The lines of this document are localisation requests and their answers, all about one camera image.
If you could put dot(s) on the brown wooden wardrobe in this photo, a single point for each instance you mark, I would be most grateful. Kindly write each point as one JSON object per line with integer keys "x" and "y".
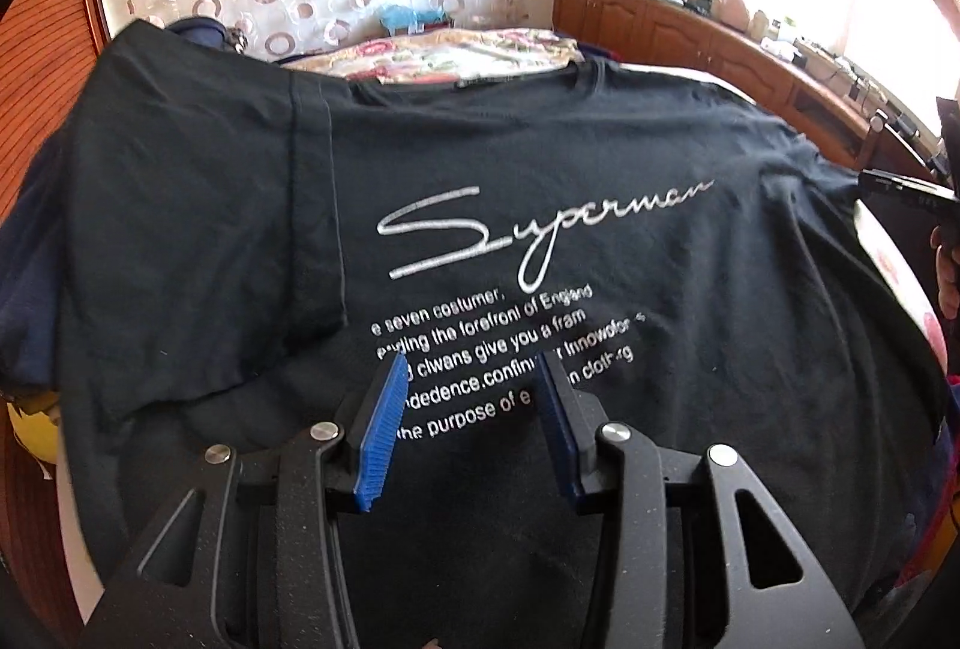
{"x": 48, "y": 50}

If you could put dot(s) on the long wooden side cabinet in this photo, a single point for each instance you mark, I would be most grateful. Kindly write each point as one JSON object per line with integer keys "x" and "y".
{"x": 654, "y": 32}

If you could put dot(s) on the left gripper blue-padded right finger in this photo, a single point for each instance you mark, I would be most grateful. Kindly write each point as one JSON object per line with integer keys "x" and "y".
{"x": 570, "y": 419}

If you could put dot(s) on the yellow object beside bed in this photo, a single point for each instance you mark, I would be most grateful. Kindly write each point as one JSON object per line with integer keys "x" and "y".
{"x": 35, "y": 421}

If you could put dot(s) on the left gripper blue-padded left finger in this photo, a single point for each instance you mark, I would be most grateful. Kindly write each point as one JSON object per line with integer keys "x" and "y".
{"x": 372, "y": 434}

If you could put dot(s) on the floral bed blanket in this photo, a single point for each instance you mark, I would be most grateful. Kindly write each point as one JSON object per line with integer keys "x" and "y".
{"x": 447, "y": 55}

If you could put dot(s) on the person's right hand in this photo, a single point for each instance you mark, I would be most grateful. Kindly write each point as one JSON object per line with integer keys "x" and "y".
{"x": 946, "y": 274}

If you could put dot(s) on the black printed t-shirt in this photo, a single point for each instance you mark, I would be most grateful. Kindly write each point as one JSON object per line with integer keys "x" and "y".
{"x": 226, "y": 251}

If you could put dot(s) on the blue toy on bed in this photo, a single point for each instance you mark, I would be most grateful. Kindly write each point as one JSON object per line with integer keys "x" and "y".
{"x": 403, "y": 20}

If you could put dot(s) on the folded navy blue clothes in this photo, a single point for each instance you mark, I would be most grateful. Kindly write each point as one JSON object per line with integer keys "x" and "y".
{"x": 210, "y": 33}

